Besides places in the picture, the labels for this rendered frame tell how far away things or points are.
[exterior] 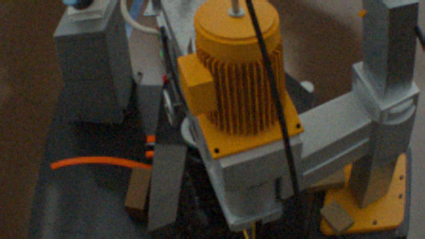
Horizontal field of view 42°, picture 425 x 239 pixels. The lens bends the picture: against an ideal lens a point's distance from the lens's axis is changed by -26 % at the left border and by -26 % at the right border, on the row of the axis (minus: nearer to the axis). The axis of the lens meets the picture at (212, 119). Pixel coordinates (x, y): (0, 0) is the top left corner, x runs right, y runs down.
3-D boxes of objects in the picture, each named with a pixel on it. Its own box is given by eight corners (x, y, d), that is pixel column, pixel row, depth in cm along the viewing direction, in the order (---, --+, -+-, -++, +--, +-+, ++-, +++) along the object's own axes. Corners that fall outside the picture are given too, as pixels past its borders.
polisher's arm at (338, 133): (388, 90, 274) (391, 52, 255) (420, 140, 253) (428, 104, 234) (250, 156, 259) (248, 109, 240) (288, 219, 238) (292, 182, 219)
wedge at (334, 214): (353, 225, 282) (355, 220, 278) (337, 236, 279) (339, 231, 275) (335, 200, 294) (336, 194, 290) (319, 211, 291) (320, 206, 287)
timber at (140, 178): (137, 177, 408) (133, 166, 398) (156, 180, 406) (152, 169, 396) (128, 216, 389) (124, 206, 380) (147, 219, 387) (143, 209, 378)
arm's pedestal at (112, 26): (66, 126, 440) (44, 42, 376) (82, 74, 472) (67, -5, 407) (128, 131, 433) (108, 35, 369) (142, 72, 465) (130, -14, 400)
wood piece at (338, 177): (342, 170, 304) (343, 164, 300) (344, 187, 298) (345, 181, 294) (306, 176, 305) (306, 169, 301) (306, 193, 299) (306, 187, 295)
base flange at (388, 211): (404, 154, 310) (405, 149, 306) (400, 229, 279) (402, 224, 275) (329, 154, 317) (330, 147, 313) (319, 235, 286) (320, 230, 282)
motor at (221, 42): (304, 132, 204) (303, 35, 174) (202, 163, 200) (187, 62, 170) (272, 67, 222) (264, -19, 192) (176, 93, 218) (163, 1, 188)
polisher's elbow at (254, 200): (263, 167, 254) (262, 132, 239) (285, 203, 242) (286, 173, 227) (213, 187, 250) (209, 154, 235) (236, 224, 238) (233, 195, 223)
